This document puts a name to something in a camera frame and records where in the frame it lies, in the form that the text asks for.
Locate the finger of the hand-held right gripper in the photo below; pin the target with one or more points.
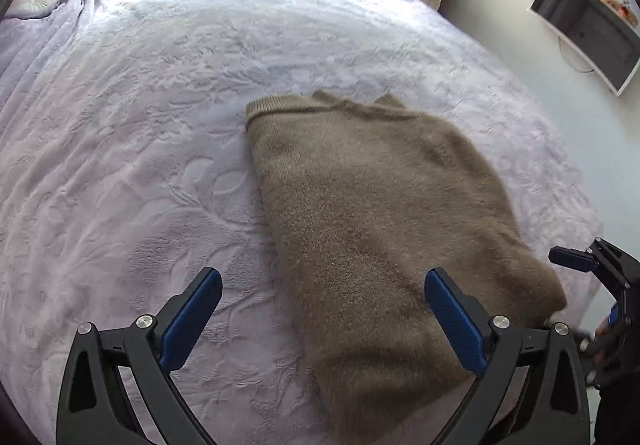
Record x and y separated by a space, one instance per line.
570 258

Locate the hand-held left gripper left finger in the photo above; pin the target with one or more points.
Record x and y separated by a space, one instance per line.
192 320

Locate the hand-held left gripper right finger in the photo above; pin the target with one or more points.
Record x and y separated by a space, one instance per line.
452 320

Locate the brown knit sweater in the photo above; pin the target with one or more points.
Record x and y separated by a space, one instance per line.
375 215

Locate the person's right forearm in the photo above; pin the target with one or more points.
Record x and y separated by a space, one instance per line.
620 415

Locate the person's right hand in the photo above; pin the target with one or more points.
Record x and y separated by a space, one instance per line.
607 350

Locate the lavender embossed bed blanket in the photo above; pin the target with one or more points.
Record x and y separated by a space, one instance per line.
150 125

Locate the lavender ribbed blanket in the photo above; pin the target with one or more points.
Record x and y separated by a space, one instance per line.
35 40

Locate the wall mounted television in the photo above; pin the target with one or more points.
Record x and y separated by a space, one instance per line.
585 25

